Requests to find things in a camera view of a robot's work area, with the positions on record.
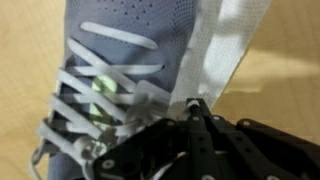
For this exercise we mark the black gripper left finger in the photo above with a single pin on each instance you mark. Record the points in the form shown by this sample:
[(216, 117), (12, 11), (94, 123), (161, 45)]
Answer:
[(144, 154)]

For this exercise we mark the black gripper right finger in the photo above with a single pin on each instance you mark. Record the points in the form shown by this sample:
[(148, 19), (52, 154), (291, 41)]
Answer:
[(218, 151)]

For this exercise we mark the grey blue sneaker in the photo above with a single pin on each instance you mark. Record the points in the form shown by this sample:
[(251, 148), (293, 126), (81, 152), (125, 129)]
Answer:
[(120, 65)]

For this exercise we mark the white paper towel sheet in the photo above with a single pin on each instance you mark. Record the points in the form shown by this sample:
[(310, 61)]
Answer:
[(222, 32)]

